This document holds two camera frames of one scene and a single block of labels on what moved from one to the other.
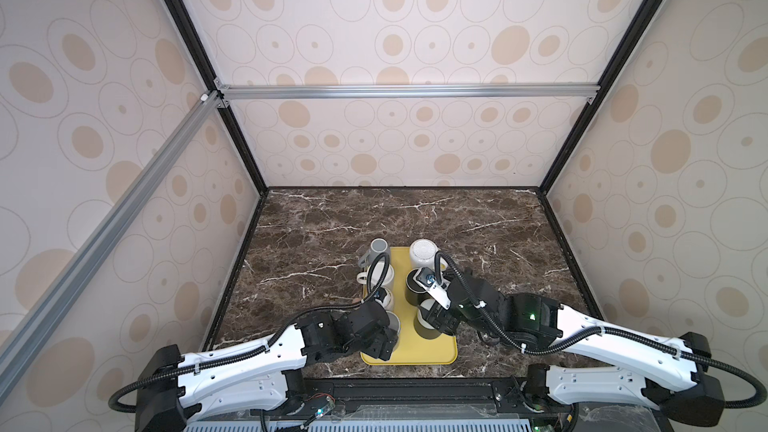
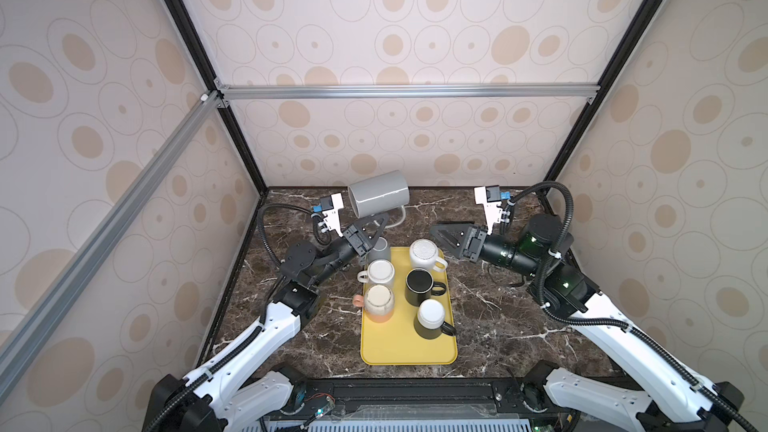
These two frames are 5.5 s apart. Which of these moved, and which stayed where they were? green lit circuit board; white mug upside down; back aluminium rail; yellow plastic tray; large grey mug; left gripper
Moved: left gripper; large grey mug
Stayed: green lit circuit board; white mug upside down; yellow plastic tray; back aluminium rail
